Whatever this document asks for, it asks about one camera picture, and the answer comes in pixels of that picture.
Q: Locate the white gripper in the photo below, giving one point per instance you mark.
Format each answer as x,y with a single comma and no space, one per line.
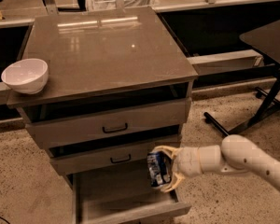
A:
188,163

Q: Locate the blue pepsi can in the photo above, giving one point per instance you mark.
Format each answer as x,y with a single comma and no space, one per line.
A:
159,165

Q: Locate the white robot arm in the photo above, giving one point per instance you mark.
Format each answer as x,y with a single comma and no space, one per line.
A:
235,155

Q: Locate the middle grey drawer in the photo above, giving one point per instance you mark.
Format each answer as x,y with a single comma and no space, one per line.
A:
108,156

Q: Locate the open bottom grey drawer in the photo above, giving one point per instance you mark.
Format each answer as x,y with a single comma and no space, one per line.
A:
121,194

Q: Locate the grey drawer cabinet with counter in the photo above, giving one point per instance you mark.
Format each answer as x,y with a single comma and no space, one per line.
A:
104,61

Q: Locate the top grey drawer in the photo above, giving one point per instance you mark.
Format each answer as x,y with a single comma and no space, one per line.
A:
67,131

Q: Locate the black table with wheeled base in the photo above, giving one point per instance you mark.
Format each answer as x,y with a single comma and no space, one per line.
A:
265,40

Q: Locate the white bowl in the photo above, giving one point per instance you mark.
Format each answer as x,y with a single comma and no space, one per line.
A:
27,76

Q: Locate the grey side rail ledge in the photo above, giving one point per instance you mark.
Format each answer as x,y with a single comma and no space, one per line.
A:
226,62

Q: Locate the white wire basket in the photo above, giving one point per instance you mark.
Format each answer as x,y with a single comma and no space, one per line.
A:
93,5

